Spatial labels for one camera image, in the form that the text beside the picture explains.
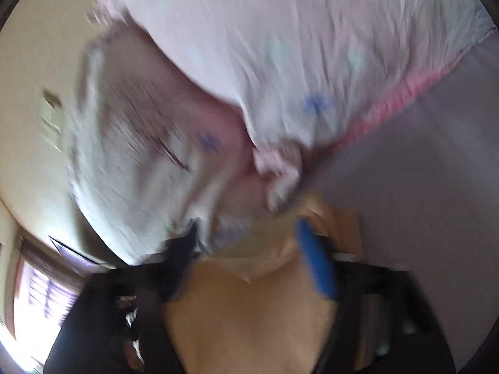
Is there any lavender bed sheet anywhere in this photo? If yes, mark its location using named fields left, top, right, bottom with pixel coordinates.
left=303, top=35, right=498, bottom=368

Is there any white floral pillow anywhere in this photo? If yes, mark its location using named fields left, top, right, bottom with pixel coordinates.
left=67, top=23, right=268, bottom=264

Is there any pink floral pillow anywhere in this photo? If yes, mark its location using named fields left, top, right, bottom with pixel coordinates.
left=93, top=0, right=493, bottom=209

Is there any beige small garment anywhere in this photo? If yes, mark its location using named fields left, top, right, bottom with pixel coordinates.
left=164, top=197, right=363, bottom=373

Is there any wall socket plate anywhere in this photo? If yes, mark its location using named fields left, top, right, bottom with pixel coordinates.
left=41, top=103, right=63, bottom=152

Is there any brown window curtain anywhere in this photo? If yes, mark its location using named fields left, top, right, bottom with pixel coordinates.
left=17, top=231, right=85, bottom=293

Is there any black flat television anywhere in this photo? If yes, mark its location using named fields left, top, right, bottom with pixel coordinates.
left=50, top=237, right=127, bottom=274

